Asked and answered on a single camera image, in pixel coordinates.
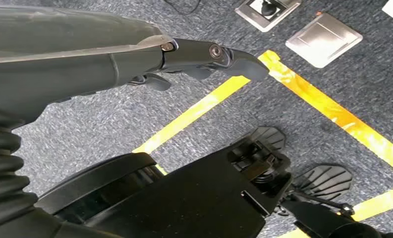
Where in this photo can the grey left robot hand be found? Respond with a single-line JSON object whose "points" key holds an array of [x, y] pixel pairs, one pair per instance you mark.
{"points": [[68, 65]]}

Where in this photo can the black robot leg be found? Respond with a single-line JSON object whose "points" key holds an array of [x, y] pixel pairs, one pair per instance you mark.
{"points": [[317, 220], [196, 203]]}

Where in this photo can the yellow floor tape strip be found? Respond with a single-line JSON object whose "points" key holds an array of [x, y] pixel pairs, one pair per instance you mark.
{"points": [[196, 111], [331, 110], [376, 203]]}

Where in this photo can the black plug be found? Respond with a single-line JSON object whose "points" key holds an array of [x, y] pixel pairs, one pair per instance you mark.
{"points": [[268, 8]]}

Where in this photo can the black ribbed robot foot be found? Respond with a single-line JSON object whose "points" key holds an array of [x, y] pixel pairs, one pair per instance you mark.
{"points": [[270, 136], [326, 182]]}

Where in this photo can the open steel floor socket box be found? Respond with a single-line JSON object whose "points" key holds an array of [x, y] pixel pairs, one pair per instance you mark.
{"points": [[248, 14]]}

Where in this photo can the closed steel floor socket cover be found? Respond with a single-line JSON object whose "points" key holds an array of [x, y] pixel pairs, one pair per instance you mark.
{"points": [[324, 40]]}

